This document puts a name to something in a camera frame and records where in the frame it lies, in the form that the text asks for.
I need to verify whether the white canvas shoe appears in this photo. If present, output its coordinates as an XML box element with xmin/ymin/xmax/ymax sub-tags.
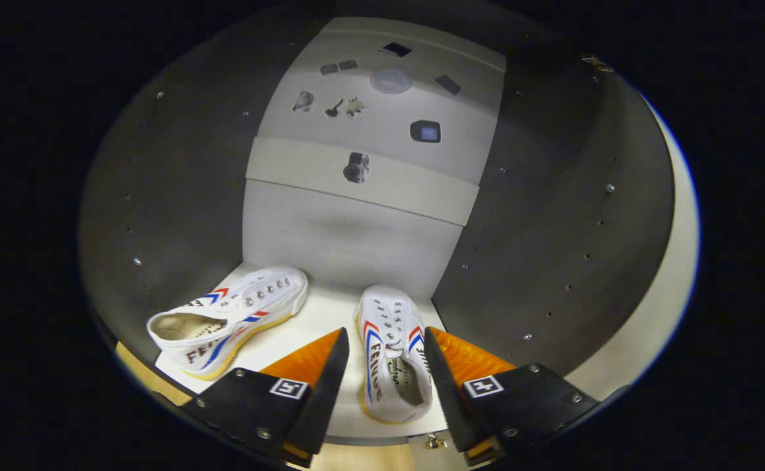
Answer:
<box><xmin>146</xmin><ymin>265</ymin><xmax>309</xmax><ymax>381</ymax></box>
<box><xmin>354</xmin><ymin>283</ymin><xmax>434</xmax><ymax>425</ymax></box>

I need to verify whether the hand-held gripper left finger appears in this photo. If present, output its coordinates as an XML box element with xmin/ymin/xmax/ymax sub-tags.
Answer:
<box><xmin>180</xmin><ymin>327</ymin><xmax>350</xmax><ymax>468</ymax></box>

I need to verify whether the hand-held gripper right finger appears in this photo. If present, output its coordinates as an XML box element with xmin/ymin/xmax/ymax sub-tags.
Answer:
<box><xmin>424</xmin><ymin>326</ymin><xmax>600</xmax><ymax>466</ymax></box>

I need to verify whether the grey shoe cabinet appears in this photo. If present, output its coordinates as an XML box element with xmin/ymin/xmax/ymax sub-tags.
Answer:
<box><xmin>78</xmin><ymin>3</ymin><xmax>677</xmax><ymax>459</ymax></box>

